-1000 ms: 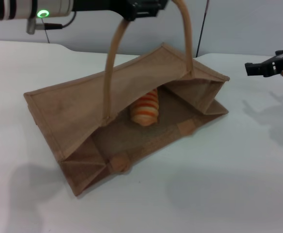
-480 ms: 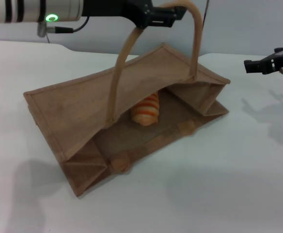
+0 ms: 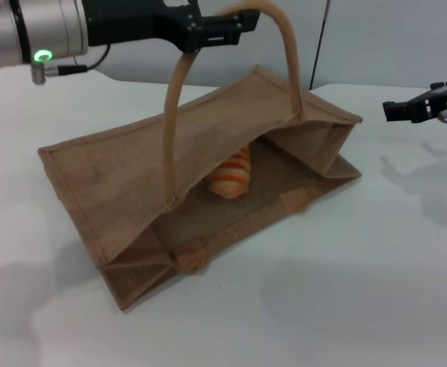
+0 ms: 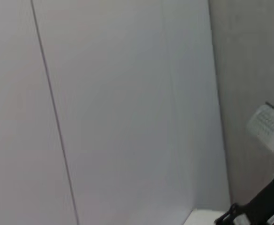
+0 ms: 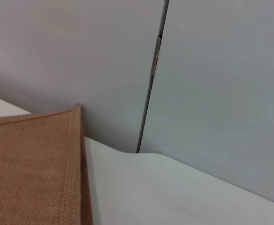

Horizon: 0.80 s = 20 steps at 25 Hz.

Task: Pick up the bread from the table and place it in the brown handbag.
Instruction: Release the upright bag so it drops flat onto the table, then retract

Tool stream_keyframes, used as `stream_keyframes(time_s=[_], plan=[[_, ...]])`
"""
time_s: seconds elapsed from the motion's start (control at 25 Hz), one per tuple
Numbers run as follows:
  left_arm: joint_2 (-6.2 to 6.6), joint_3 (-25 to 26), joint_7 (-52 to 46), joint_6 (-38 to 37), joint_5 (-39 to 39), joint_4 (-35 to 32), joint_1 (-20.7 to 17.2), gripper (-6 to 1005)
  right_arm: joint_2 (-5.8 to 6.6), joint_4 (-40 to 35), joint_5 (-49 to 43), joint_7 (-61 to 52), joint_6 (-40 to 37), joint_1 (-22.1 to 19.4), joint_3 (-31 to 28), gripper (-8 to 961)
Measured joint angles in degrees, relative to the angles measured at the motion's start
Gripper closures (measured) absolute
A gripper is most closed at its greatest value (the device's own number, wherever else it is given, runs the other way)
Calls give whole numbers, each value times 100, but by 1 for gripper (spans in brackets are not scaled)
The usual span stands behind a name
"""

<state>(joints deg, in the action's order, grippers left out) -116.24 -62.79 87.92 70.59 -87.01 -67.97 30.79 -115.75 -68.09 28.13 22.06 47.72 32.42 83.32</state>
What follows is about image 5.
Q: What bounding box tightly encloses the brown jute handbag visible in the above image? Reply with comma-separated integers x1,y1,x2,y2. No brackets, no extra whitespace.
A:
0,103,93,225

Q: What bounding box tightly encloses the metal door hinge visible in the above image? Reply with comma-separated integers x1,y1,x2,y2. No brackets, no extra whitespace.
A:
152,37,162,76

